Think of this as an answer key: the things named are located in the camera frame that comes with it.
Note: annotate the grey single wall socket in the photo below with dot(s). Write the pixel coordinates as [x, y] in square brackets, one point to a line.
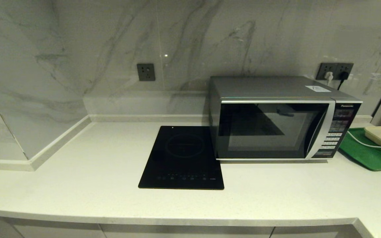
[146, 72]

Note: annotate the green plastic tray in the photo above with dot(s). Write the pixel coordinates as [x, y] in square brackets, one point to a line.
[364, 155]

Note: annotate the black power plug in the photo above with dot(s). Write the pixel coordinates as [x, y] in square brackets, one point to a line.
[343, 75]

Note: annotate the black induction cooktop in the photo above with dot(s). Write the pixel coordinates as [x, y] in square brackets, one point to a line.
[180, 155]

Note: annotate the white power plug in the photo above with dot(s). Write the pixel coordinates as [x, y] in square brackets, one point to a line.
[329, 77]

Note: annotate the grey double wall socket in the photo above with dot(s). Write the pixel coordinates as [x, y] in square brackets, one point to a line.
[335, 67]

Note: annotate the silver microwave oven body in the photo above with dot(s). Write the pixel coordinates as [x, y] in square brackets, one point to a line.
[270, 87]

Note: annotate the white paper sheet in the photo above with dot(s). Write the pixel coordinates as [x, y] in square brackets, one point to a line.
[318, 89]

